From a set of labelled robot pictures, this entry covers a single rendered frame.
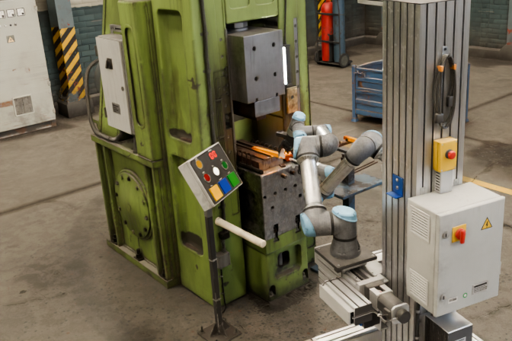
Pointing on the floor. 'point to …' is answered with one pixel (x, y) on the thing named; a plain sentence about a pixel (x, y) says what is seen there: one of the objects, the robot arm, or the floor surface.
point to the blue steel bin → (375, 90)
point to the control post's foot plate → (227, 333)
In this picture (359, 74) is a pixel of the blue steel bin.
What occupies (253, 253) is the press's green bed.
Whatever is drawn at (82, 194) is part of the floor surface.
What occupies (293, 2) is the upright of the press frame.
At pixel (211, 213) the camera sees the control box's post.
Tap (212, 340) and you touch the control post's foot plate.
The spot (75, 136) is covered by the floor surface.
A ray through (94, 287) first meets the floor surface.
